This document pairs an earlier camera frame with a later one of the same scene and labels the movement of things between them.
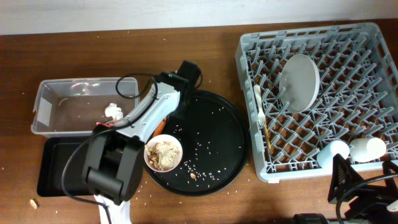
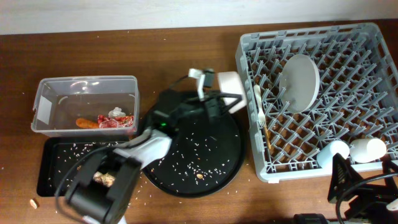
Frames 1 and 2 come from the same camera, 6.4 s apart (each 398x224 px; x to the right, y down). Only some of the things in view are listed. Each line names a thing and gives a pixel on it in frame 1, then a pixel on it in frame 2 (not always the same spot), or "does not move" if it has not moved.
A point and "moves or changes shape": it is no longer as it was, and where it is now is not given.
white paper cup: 367,149 does not move
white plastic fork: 262,117 does not move
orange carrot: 159,129 moves or changes shape
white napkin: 114,111 moves or changes shape
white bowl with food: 163,153 → 230,84
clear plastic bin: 73,107 does not move
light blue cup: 325,155 does not move
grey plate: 299,83 does not move
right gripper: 372,197 does not move
